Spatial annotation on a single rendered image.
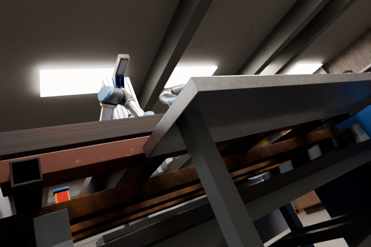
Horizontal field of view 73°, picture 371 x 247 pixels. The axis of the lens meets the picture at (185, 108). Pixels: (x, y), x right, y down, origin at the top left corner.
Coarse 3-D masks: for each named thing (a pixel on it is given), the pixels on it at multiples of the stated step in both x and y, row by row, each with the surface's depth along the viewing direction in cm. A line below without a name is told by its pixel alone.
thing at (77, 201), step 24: (288, 144) 116; (312, 144) 133; (192, 168) 86; (240, 168) 102; (96, 192) 68; (120, 192) 71; (144, 192) 74; (168, 192) 84; (24, 216) 58; (72, 216) 62; (96, 216) 71; (0, 240) 54; (24, 240) 62
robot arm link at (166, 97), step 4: (168, 88) 188; (164, 92) 181; (168, 92) 182; (160, 96) 181; (164, 96) 174; (168, 96) 164; (172, 96) 156; (176, 96) 151; (164, 100) 174; (168, 100) 150; (172, 100) 149; (168, 104) 153
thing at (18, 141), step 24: (120, 120) 68; (144, 120) 71; (0, 144) 52; (24, 144) 54; (48, 144) 56; (72, 144) 59; (96, 144) 64; (264, 144) 158; (168, 168) 134; (48, 192) 80
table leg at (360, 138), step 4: (356, 124) 129; (348, 128) 129; (356, 128) 126; (360, 128) 128; (348, 132) 129; (352, 132) 128; (356, 132) 126; (360, 132) 126; (364, 132) 128; (348, 136) 130; (352, 136) 128; (360, 136) 125; (364, 136) 125; (368, 136) 127; (352, 140) 128; (356, 140) 127; (360, 140) 125; (364, 140) 124; (368, 164) 123
